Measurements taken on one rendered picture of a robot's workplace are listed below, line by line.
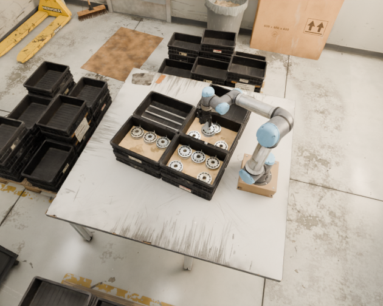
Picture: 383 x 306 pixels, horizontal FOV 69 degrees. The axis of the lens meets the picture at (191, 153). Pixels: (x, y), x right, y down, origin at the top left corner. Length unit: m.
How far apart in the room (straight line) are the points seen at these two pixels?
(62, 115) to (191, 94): 1.24
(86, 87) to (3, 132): 0.93
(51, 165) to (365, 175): 3.18
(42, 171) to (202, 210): 1.59
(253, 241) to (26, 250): 1.96
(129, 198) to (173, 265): 0.82
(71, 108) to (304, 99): 2.78
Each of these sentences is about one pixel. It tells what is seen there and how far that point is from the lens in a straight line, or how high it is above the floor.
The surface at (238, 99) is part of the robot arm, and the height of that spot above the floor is 1.32.
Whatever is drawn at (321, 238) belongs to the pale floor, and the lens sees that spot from 2.92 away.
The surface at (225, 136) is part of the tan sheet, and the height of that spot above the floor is 0.83.
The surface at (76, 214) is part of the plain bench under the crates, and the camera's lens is 2.08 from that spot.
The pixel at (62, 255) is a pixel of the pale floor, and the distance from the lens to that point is 2.79.
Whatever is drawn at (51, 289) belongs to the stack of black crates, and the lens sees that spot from 2.21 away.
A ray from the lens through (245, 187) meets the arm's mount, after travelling 2.03.
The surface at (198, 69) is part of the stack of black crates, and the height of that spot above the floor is 0.38.
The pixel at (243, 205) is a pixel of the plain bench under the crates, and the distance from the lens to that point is 2.02.
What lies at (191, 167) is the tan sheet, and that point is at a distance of 1.97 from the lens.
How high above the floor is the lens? 2.51
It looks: 55 degrees down
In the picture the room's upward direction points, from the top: 3 degrees clockwise
